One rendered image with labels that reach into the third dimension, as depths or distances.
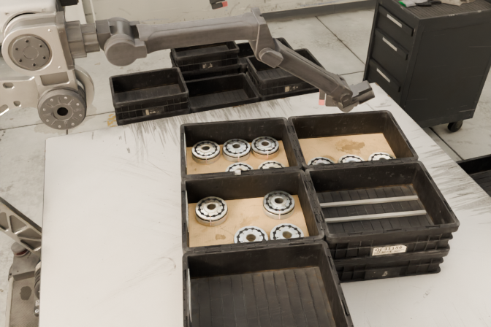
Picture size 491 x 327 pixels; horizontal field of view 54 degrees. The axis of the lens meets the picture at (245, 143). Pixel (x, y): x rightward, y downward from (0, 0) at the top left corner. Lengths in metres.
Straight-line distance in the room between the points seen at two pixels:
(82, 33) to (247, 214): 0.75
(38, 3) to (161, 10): 3.32
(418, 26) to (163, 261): 1.89
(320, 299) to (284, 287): 0.10
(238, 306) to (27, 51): 0.83
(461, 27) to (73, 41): 2.30
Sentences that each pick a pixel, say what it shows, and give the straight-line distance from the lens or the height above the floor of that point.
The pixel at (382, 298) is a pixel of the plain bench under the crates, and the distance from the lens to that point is 1.58.
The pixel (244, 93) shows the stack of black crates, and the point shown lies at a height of 0.38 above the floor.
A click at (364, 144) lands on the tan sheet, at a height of 0.83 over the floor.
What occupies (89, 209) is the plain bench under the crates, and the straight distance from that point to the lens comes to 1.85.
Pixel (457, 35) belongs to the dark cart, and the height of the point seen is 0.77.
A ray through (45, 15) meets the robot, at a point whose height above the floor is 1.51.
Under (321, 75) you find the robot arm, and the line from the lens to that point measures 1.50.
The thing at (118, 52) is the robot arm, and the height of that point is 1.43.
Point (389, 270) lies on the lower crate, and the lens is 1.59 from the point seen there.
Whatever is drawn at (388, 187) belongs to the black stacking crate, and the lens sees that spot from 1.73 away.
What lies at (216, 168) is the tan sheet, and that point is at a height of 0.83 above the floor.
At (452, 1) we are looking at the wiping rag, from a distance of 3.20.
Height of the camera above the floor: 1.97
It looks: 38 degrees down
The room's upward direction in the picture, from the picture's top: straight up
